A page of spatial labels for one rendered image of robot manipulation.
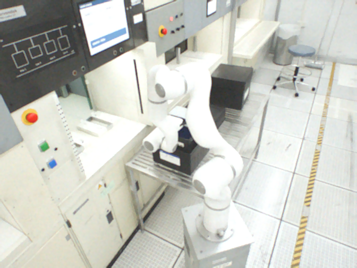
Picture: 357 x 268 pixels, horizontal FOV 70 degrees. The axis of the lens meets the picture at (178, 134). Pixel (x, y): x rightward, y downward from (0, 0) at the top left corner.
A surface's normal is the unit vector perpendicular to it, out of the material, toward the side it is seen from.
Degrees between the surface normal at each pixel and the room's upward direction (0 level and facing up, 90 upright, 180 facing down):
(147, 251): 0
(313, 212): 0
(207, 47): 90
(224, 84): 90
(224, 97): 90
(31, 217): 90
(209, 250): 0
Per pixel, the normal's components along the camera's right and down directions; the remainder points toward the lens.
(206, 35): -0.48, 0.54
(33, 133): 0.87, 0.26
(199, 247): -0.04, -0.80
